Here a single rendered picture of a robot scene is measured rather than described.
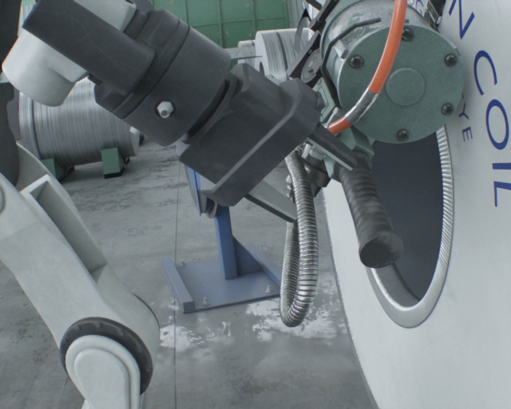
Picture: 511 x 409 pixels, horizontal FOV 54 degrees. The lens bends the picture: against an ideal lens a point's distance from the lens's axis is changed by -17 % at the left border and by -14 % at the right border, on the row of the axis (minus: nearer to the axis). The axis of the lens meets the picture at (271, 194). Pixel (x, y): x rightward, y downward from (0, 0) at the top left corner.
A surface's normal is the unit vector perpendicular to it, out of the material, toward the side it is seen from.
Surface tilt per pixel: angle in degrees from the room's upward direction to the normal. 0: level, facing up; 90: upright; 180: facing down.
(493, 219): 90
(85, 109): 86
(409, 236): 40
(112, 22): 105
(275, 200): 51
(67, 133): 109
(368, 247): 115
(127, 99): 123
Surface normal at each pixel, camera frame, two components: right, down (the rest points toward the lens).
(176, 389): -0.09, -0.97
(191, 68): 0.54, 0.02
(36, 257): 0.22, 0.58
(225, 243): 0.31, 0.19
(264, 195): 0.67, -0.62
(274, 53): 0.07, -0.36
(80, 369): 0.07, 0.22
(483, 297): -0.99, 0.12
